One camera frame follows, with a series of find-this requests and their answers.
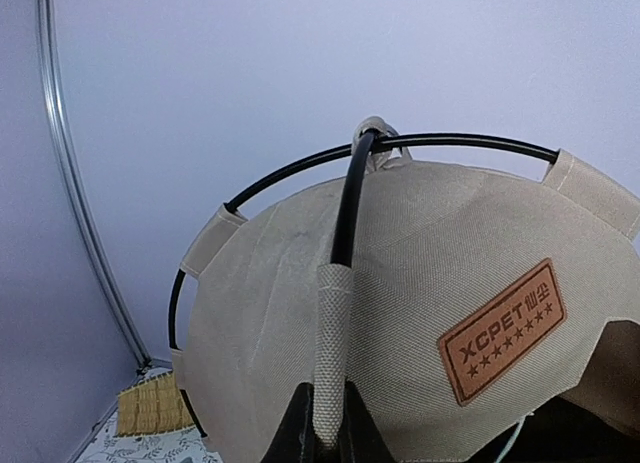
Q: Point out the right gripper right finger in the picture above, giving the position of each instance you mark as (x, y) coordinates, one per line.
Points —
(359, 440)

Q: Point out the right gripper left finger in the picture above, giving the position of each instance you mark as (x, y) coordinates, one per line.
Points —
(295, 439)

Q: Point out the beige fabric pet tent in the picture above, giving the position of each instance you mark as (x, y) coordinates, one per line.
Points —
(485, 317)

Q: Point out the black tent pole one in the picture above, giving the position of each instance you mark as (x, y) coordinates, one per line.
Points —
(344, 235)

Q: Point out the woven scratcher tray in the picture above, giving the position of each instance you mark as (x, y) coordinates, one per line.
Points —
(154, 406)

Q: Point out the left aluminium frame post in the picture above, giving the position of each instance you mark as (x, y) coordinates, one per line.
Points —
(72, 181)

